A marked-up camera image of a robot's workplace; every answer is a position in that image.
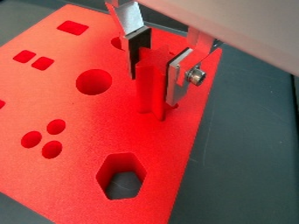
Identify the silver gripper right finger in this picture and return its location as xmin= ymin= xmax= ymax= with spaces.
xmin=165 ymin=26 xmax=219 ymax=106

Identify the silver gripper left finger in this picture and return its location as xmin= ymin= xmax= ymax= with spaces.
xmin=105 ymin=0 xmax=152 ymax=80

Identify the red star peg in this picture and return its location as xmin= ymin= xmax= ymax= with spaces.
xmin=135 ymin=45 xmax=173 ymax=121

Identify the red shape sorter box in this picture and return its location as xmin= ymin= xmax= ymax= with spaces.
xmin=0 ymin=5 xmax=211 ymax=224

